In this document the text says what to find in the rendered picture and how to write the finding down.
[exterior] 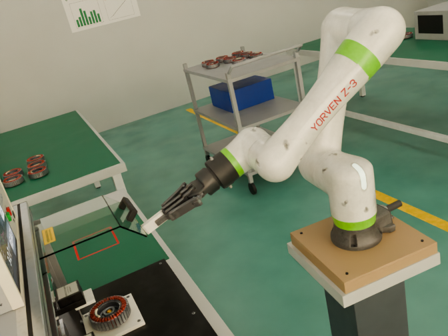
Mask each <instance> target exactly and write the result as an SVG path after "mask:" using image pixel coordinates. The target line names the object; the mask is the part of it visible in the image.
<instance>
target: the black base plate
mask: <svg viewBox="0 0 448 336"><path fill-rule="evenodd" d="M92 292H93V295H94V298H95V301H96V302H95V303H92V304H90V305H88V306H86V307H84V308H82V309H80V310H81V313H82V315H84V314H86V313H88V312H89V311H90V310H91V308H93V306H94V305H95V304H96V303H98V302H99V301H100V300H103V299H104V298H106V299H107V297H110V296H114V295H115V296H116V295H118V296H126V295H128V294H130V293H131V294H132V296H133V298H134V300H135V303H136V305H137V307H138V309H139V311H140V313H141V315H142V317H143V320H144V322H145V325H143V326H141V327H139V328H137V329H135V330H132V331H130V332H128V333H126V334H124V335H122V336H218V335H217V334H216V332H215V331H214V329H213V328H212V326H211V325H210V324H209V322H208V320H207V319H206V318H205V316H204V315H203V314H202V312H201V310H200V309H199V308H198V306H197V305H196V303H195V302H194V300H193V299H192V298H191V296H190V294H188V292H187V290H186V289H185V288H184V286H183V285H182V283H181V282H180V280H179V279H178V278H177V276H176V274H175V273H174V272H173V270H172V269H171V268H170V266H169V264H168V263H167V262H166V260H165V259H162V260H160V261H158V262H155V263H153V264H150V265H148V266H146V267H144V268H142V269H139V270H137V271H134V272H132V273H130V274H128V275H126V276H124V277H121V278H119V279H116V280H114V281H112V282H110V283H108V284H105V285H103V286H100V287H98V288H96V289H94V290H92ZM60 319H62V320H63V322H64V324H65V326H66V328H67V330H68V332H69V336H84V335H86V330H85V326H84V324H83V323H81V322H80V321H81V318H80V316H79V314H78V312H77V311H76V310H75V309H74V310H72V311H69V312H67V313H64V314H62V315H60V316H59V320H60Z"/></svg>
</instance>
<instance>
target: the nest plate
mask: <svg viewBox="0 0 448 336"><path fill-rule="evenodd" d="M124 297H125V298H127V300H128V302H129V305H130V308H131V314H130V316H129V318H128V319H127V320H126V322H124V323H123V324H122V325H120V326H119V327H117V328H115V329H114V328H113V329H112V330H110V331H96V330H95V329H94V328H92V326H91V323H90V321H89V317H88V315H89V313H86V314H84V315H83V324H84V326H85V330H86V334H88V333H90V332H92V331H93V332H94V334H95V336H122V335H124V334H126V333H128V332H130V331H132V330H135V329H137V328H139V327H141V326H143V325H145V322H144V320H143V317H142V315H141V313H140V311H139V309H138V307H137V305H136V303H135V300H134V298H133V296H132V294H131V293H130V294H128V295H126V296H124Z"/></svg>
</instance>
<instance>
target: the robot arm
mask: <svg viewBox="0 0 448 336"><path fill-rule="evenodd" d="M405 32H406V25H405V20H404V18H403V16H402V15H401V14H400V12H398V11H397V10H396V9H394V8H392V7H387V6H378V7H370V8H366V9H365V8H352V7H339V8H336V9H334V10H332V11H331V12H330V13H328V14H327V16H326V17H325V18H324V20H323V22H322V25H321V46H320V56H319V70H318V76H317V80H316V82H315V84H314V85H313V86H312V88H311V89H310V91H309V92H308V94H307V95H306V96H305V98H304V99H303V100H302V102H300V104H299V105H298V106H297V108H296V109H295V110H294V112H292V114H291V115H290V116H289V117H288V119H287V120H286V121H285V122H284V123H283V124H282V126H280V128H278V130H276V132H274V134H273V135H272V136H270V135H269V134H268V133H267V132H266V131H264V130H263V129H261V128H258V127H248V128H245V129H243V130H242V131H240V132H239V133H238V135H237V136H236V137H235V138H234V140H232V142H230V144H228V145H227V146H226V147H225V148H223V149H222V150H220V152H218V153H217V154H216V155H214V156H213V157H210V159H209V160H208V161H206V162H205V166H206V168H202V169H201V170H200V171H198V172H197V173H196V174H195V177H196V180H194V181H192V182H190V184H186V182H183V183H182V184H181V186H180V187H179V188H178V189H177V190H176V191H175V192H174V193H173V194H172V195H171V196H170V197H169V198H168V199H167V200H166V201H164V202H163V203H162V204H161V206H162V208H161V210H160V211H159V212H158V213H156V214H155V215H154V216H152V217H151V218H150V219H148V220H147V221H146V222H144V224H142V225H141V226H142V228H143V229H144V231H145V232H146V233H147V234H150V233H151V232H152V231H154V230H155V229H156V228H158V226H160V225H161V224H163V223H164V222H166V220H172V221H174V220H176V219H177V218H179V217H180V216H182V215H184V214H186V213H187V212H189V211H190V210H192V209H194V208H196V207H198V206H201V205H202V204H203V203H202V202H201V198H203V197H204V196H205V195H206V194H207V193H208V194H209V195H212V194H214V193H215V192H216V191H218V190H219V189H220V186H222V188H224V189H225V188H228V187H229V188H230V189H231V188H232V187H233V186H232V185H231V184H233V183H234V181H236V180H237V179H238V178H240V176H242V175H243V174H244V173H246V172H247V171H248V170H250V169H254V170H255V171H256V172H257V173H258V174H259V175H260V176H261V177H262V178H263V179H264V180H266V181H269V182H274V183H277V182H281V181H284V180H286V179H288V178H289V177H290V176H291V175H292V174H293V172H294V170H295V169H296V167H297V166H299V171H300V173H301V175H302V176H303V178H304V179H305V180H307V181H308V182H310V183H311V184H313V185H314V186H316V187H318V188H319V189H320V190H322V191H324V192H325V193H326V194H328V196H329V204H330V210H331V216H332V218H333V228H332V230H331V241H332V243H333V244H334V245H335V246H337V247H338V248H340V249H344V250H347V251H363V250H367V249H370V248H373V247H374V246H376V245H378V244H379V243H380V242H381V240H382V237H383V233H391V232H393V231H395V224H394V223H393V220H392V218H394V216H393V215H391V211H393V210H395V209H397V208H399V207H401V206H402V202H401V201H400V200H397V201H395V202H393V203H391V204H388V205H386V206H384V205H378V204H377V202H376V194H375V178H374V172H373V166H372V164H371V163H370V162H369V161H368V160H367V159H365V158H362V157H359V156H356V155H350V154H348V153H344V152H342V151H341V144H342V135H343V124H344V118H345V110H346V106H347V102H348V101H349V100H350V99H351V98H352V97H353V96H354V95H355V94H356V93H357V92H358V91H359V90H360V89H361V88H362V87H363V86H364V85H365V84H366V82H368V80H370V78H372V76H374V74H375V73H376V72H377V71H378V70H379V69H380V68H381V66H382V65H383V64H384V63H385V62H386V61H387V60H388V58H390V56H391V55H392V54H393V53H394V52H395V50H396V49H397V48H398V46H400V44H401V43H402V41H403V39H404V37H405Z"/></svg>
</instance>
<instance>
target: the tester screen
mask: <svg viewBox="0 0 448 336"><path fill-rule="evenodd" d="M4 228H5V231H4V230H3V228H2V226H1V223H0V252H1V254H2V256H3V259H4V261H5V263H6V265H7V267H8V269H9V271H10V273H11V276H12V278H13V280H14V273H13V254H14V252H13V249H12V247H11V245H10V243H9V240H8V238H7V221H6V216H5V214H4ZM7 246H8V248H9V250H10V253H11V258H12V268H11V266H10V263H9V261H8V259H7ZM15 248H16V239H15ZM14 256H15V254H14ZM15 258H16V270H17V288H18V290H19V278H18V267H17V248H16V256H15ZM14 281H15V280H14Z"/></svg>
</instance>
